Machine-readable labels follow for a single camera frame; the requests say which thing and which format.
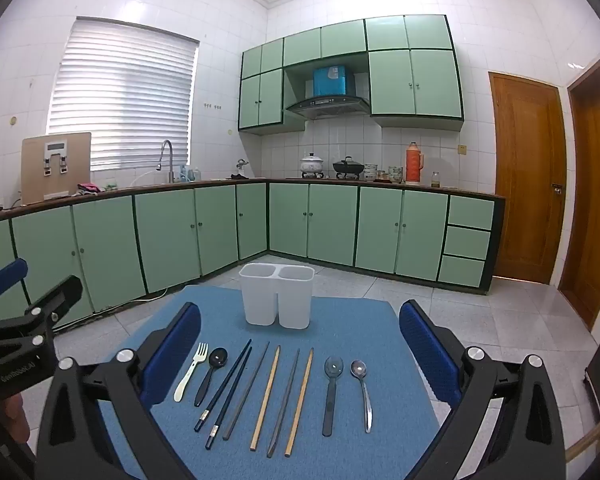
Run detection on blue box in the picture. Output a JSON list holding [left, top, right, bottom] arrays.
[[313, 65, 357, 97]]

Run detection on green wall cabinets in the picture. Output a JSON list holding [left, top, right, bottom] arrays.
[[237, 14, 466, 135]]

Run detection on white plastic fork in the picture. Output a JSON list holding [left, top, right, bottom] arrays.
[[173, 342, 209, 403]]

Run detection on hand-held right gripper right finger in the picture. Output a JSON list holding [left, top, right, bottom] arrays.
[[399, 300, 566, 480]]

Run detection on white window blind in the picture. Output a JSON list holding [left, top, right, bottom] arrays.
[[47, 17, 201, 171]]

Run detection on grey chopstick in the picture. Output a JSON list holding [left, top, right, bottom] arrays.
[[266, 348, 301, 459], [222, 341, 271, 442]]

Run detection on white two-compartment utensil holder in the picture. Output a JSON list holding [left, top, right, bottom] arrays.
[[238, 262, 315, 330]]

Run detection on grey translucent spoon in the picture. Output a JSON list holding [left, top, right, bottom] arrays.
[[322, 356, 345, 437]]

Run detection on brown cardboard box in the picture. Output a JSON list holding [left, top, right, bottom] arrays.
[[20, 132, 93, 206]]

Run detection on person's left hand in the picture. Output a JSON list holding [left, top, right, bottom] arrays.
[[0, 392, 31, 443]]

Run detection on black range hood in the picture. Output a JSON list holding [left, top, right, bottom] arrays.
[[285, 95, 372, 121]]

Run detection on metal spoon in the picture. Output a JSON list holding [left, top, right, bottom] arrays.
[[350, 359, 374, 434]]

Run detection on wooden chopstick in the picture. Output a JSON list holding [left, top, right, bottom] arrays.
[[250, 345, 281, 452], [285, 348, 314, 458]]

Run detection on black plastic spoon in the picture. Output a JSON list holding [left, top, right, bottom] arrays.
[[194, 347, 229, 407]]

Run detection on metal kitchen faucet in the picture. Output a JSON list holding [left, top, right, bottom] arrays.
[[157, 140, 176, 184]]

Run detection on green base cabinets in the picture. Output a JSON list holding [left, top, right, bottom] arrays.
[[0, 177, 506, 328]]

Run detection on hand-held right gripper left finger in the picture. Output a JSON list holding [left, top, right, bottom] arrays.
[[35, 301, 203, 480]]

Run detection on wooden stick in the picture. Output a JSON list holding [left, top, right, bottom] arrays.
[[565, 417, 600, 462]]

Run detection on orange thermos flask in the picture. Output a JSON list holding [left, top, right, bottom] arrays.
[[405, 142, 424, 185]]

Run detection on wooden door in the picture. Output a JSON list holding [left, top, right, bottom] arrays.
[[559, 58, 600, 331], [488, 71, 567, 285]]

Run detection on black wok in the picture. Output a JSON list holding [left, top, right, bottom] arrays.
[[332, 156, 366, 177]]

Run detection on blue table mat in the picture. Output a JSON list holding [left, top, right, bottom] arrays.
[[97, 285, 441, 480]]

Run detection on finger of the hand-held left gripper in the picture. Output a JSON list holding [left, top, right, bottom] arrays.
[[0, 258, 29, 321], [25, 275, 83, 332]]

